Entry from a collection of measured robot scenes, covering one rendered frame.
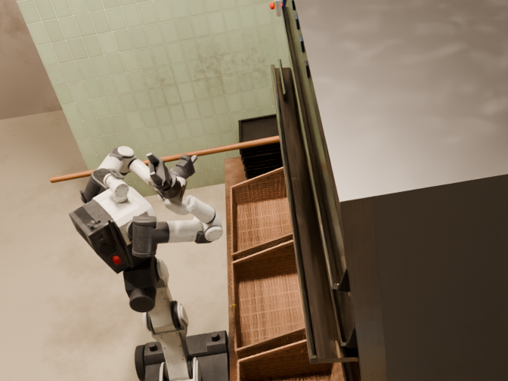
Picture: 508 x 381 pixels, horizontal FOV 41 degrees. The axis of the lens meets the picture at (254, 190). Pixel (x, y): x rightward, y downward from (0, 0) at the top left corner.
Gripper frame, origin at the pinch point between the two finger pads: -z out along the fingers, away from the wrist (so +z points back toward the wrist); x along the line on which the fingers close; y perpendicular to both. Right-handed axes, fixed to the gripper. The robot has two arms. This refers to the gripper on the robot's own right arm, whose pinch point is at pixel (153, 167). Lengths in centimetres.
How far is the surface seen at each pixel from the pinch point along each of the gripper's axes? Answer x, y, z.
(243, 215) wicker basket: 42, 4, 142
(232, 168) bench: 86, 1, 161
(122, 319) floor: 17, -91, 182
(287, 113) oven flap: 45, 48, 60
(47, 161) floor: 196, -167, 246
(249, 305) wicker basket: -19, 2, 116
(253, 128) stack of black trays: 89, 23, 131
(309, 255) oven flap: -40, 45, 25
